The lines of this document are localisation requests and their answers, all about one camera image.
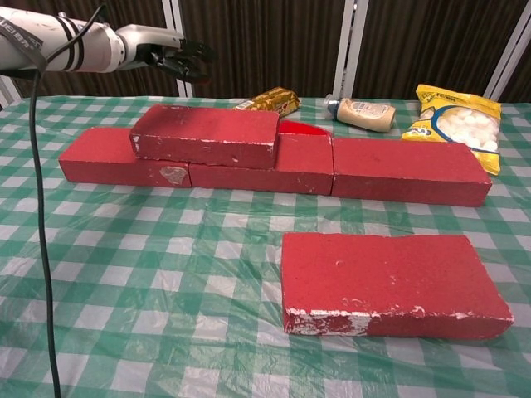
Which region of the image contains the yellow snack bag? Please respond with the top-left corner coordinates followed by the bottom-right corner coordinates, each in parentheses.
top-left (400, 84), bottom-right (503, 178)

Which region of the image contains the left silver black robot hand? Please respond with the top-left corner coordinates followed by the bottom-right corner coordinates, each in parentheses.
top-left (115, 23), bottom-right (217, 86)

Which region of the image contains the gold biscuit pack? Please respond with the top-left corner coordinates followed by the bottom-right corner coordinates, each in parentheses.
top-left (232, 86), bottom-right (300, 116)

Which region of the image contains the red brick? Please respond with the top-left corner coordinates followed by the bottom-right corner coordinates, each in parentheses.
top-left (330, 136), bottom-right (494, 208)
top-left (57, 126), bottom-right (192, 188)
top-left (280, 231), bottom-right (515, 341)
top-left (129, 103), bottom-right (281, 171)
top-left (188, 134), bottom-right (335, 196)

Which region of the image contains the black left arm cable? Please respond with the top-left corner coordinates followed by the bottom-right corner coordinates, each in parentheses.
top-left (29, 2), bottom-right (107, 398)

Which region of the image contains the white partition post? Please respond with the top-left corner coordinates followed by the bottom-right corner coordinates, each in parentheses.
top-left (331, 0), bottom-right (369, 99)
top-left (0, 76), bottom-right (22, 109)
top-left (161, 0), bottom-right (195, 99)
top-left (485, 0), bottom-right (531, 103)

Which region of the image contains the red plate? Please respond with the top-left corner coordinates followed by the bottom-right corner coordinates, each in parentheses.
top-left (276, 119), bottom-right (331, 137)

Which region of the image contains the green checked tablecloth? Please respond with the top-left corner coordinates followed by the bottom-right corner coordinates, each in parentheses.
top-left (0, 95), bottom-right (531, 398)

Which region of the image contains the mayonnaise squeeze bottle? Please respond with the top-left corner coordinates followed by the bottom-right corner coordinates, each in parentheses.
top-left (324, 94), bottom-right (397, 133)

